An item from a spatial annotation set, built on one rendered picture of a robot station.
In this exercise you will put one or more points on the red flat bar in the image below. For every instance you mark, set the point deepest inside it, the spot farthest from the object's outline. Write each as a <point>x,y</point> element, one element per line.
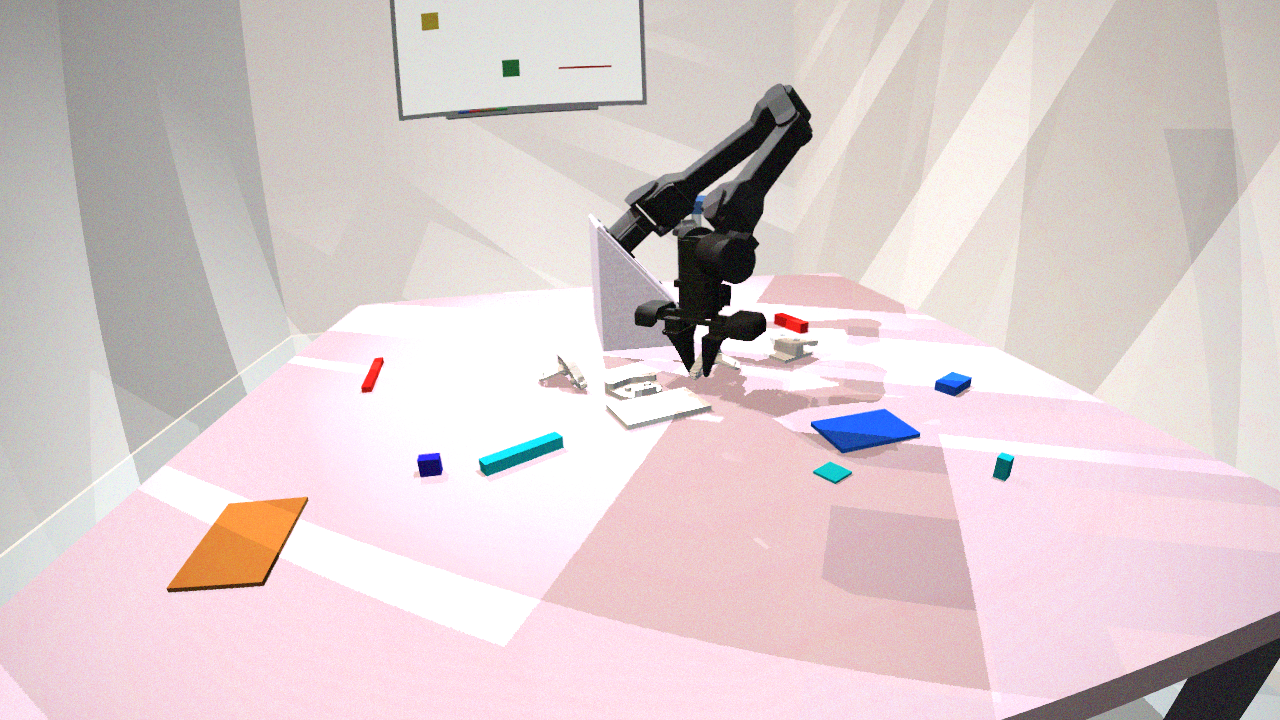
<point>372,375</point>

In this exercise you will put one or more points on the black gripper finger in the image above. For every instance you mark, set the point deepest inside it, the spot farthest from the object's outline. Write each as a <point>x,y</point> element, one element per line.
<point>710,347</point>
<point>683,341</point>

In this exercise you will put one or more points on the orange flat plate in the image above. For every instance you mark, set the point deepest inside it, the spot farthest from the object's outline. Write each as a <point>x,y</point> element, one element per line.
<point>242,547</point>

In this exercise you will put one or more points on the blue flat plate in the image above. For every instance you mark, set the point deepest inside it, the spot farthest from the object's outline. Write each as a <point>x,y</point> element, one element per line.
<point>855,432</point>

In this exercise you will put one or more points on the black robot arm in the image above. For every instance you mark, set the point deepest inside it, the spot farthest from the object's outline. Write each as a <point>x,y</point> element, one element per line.
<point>777,129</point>

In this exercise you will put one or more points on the red rectangular block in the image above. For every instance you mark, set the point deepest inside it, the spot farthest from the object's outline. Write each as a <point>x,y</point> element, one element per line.
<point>791,323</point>

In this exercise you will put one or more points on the small cyan flat square plate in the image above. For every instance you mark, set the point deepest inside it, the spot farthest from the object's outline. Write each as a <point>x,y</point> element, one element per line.
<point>832,472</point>

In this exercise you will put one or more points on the teal rectangular block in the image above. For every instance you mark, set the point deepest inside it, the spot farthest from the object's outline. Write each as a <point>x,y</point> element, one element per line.
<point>1003,466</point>

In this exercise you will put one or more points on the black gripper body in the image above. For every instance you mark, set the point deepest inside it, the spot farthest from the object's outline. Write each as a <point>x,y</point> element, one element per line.
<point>698,301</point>

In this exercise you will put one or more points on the cyan rectangular bar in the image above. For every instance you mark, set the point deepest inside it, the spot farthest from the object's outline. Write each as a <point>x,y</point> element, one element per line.
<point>521,453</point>

